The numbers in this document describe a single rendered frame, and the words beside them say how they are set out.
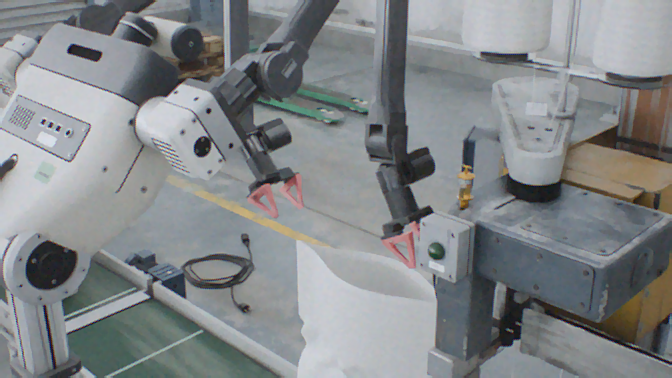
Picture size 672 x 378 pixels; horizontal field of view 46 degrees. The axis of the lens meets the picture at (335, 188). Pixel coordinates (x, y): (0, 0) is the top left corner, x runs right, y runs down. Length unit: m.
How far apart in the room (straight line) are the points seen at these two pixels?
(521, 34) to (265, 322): 2.29
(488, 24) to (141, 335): 1.74
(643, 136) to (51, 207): 1.11
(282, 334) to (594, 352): 2.15
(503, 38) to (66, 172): 0.80
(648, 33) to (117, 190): 0.91
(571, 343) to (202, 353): 1.49
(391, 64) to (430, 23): 6.34
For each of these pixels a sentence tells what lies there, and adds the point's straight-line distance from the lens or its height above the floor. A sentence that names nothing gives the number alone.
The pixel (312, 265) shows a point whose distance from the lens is 1.80.
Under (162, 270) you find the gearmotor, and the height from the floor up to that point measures 0.39.
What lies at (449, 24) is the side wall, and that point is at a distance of 7.73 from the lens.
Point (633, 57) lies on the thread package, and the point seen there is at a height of 1.56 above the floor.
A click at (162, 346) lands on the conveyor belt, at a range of 2.71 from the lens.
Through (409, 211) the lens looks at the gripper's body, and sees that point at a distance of 1.56.
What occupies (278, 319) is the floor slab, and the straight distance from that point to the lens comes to 3.52.
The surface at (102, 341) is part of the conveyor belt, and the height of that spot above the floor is 0.38.
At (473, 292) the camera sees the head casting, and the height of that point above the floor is 1.20.
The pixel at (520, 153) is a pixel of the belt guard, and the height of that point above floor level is 1.41.
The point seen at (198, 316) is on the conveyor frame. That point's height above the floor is 0.40.
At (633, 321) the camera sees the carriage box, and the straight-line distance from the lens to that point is 1.54.
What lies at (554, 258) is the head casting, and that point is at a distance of 1.20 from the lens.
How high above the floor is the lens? 1.85
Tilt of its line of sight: 22 degrees down
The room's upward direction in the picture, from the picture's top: straight up
